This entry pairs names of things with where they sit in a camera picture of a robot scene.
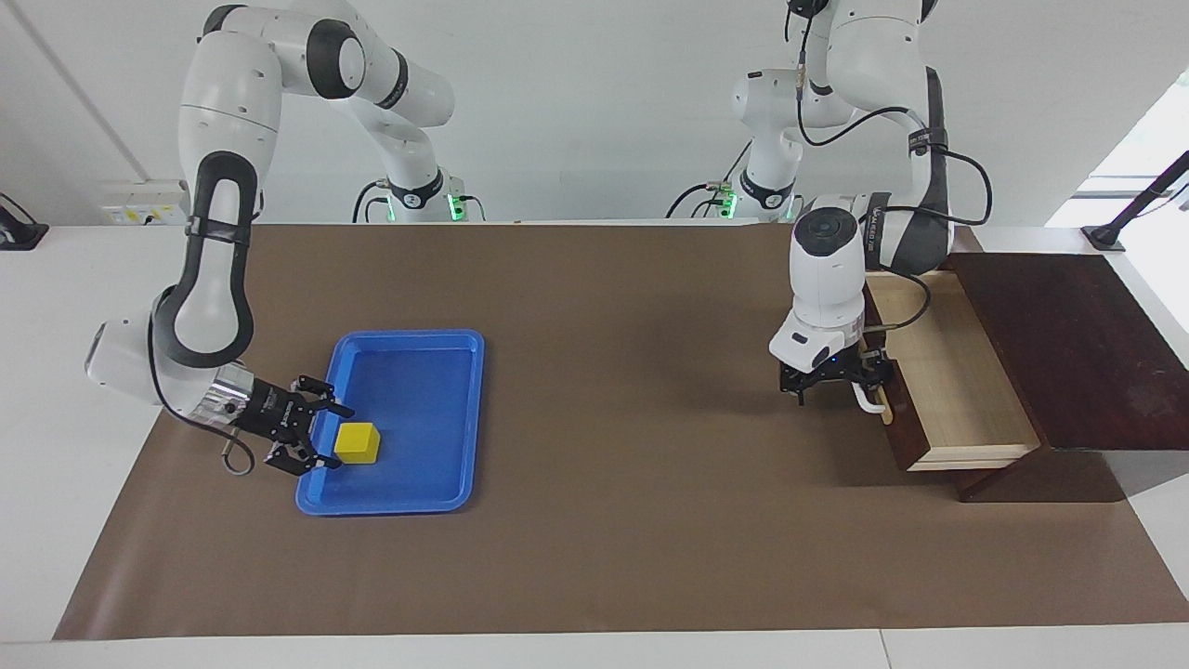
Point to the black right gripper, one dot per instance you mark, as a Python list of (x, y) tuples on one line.
[(274, 416)]

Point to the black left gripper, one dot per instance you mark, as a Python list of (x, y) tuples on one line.
[(836, 370)]

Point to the yellow cube block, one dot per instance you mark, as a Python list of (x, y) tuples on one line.
[(358, 444)]

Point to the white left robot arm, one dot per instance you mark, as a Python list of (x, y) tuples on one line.
[(827, 269)]

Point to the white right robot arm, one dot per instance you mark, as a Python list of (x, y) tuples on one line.
[(223, 102)]

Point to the blue plastic tray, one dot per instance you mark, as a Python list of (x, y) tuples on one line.
[(418, 400)]

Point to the brown table mat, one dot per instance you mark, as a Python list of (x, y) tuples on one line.
[(650, 520)]

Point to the dark brown wooden cabinet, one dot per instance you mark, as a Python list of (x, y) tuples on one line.
[(1087, 353)]

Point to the black pole stand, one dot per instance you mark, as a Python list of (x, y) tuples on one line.
[(1105, 237)]

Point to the white wall socket strip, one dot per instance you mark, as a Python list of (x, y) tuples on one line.
[(144, 203)]

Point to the small black bracket stand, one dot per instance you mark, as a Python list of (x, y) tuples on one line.
[(19, 234)]

